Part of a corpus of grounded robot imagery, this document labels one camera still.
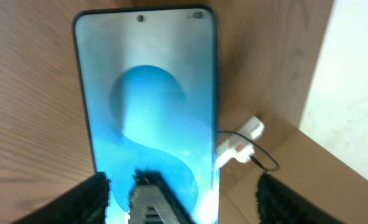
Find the blue Galaxy smartphone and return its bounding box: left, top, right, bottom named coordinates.
left=73, top=4, right=219, bottom=223

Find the black charger cable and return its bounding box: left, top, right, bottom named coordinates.
left=216, top=130, right=280, bottom=172

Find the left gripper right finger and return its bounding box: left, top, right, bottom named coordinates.
left=255, top=173, right=342, bottom=224

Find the white power strip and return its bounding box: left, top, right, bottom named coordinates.
left=217, top=140, right=255, bottom=168

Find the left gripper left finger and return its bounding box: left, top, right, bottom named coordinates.
left=14, top=172, right=110, bottom=224

